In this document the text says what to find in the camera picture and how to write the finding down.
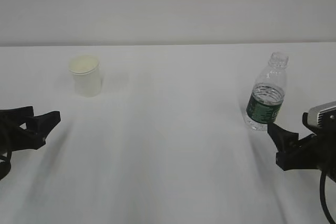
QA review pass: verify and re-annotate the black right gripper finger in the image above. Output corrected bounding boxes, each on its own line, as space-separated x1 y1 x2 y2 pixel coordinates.
267 123 317 171

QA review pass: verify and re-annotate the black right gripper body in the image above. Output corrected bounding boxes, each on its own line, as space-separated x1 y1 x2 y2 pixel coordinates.
302 112 335 170

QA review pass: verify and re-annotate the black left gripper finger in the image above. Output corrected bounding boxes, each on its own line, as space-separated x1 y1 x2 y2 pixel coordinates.
1 106 34 130
13 111 61 151

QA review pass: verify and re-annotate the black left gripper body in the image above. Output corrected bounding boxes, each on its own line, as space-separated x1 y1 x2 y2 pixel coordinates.
1 124 14 179

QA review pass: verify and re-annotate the clear water bottle green label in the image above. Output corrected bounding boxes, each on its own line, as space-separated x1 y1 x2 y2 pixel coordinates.
244 52 289 131

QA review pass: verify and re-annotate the white paper cup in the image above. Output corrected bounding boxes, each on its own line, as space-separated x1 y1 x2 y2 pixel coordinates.
69 55 101 97

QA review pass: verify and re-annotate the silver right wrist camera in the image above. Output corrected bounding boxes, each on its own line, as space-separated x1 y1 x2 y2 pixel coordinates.
307 101 335 132

